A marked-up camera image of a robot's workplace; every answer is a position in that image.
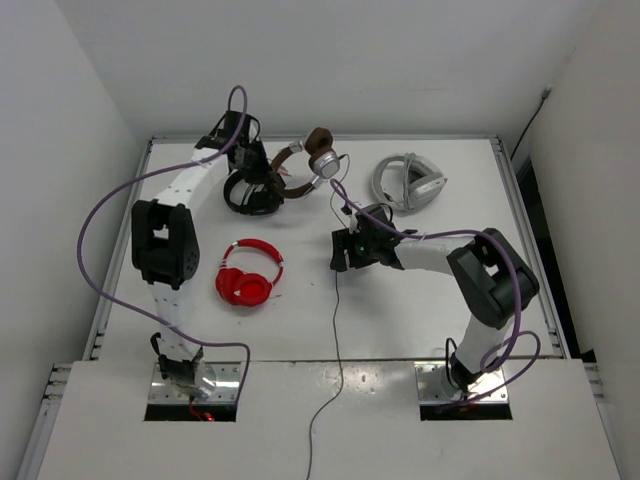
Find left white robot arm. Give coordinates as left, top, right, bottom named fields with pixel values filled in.
left=131, top=110, right=269, bottom=396

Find white grey headphones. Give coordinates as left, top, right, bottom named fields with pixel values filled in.
left=370, top=152, right=448, bottom=212

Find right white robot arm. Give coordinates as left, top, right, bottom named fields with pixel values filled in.
left=330, top=205, right=540, bottom=392

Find thin black headphone cable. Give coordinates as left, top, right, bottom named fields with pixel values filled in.
left=305, top=154, right=351, bottom=480

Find metal base plate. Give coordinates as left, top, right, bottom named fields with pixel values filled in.
left=414, top=360, right=509, bottom=406
left=148, top=362, right=242, bottom=406

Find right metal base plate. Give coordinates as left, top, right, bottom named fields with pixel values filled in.
left=414, top=360, right=509, bottom=406

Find red headphones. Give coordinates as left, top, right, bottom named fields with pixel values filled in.
left=214, top=238, right=284, bottom=308

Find black wall cable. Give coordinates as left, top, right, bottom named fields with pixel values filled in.
left=509, top=87, right=552, bottom=161

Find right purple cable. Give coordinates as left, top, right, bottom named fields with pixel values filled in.
left=329, top=178, right=542, bottom=409

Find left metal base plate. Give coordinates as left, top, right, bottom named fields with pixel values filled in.
left=148, top=362, right=242, bottom=406

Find brown silver headphones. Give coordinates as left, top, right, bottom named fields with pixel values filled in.
left=270, top=127, right=344, bottom=200

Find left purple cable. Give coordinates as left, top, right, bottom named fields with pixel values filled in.
left=76, top=85, right=251, bottom=396

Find black headphones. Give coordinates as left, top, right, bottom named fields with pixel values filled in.
left=223, top=171, right=284, bottom=216

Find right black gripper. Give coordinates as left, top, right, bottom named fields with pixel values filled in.
left=331, top=227, right=378, bottom=272

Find purple cable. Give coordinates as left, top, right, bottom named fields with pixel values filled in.
left=76, top=85, right=251, bottom=396
left=329, top=178, right=542, bottom=409

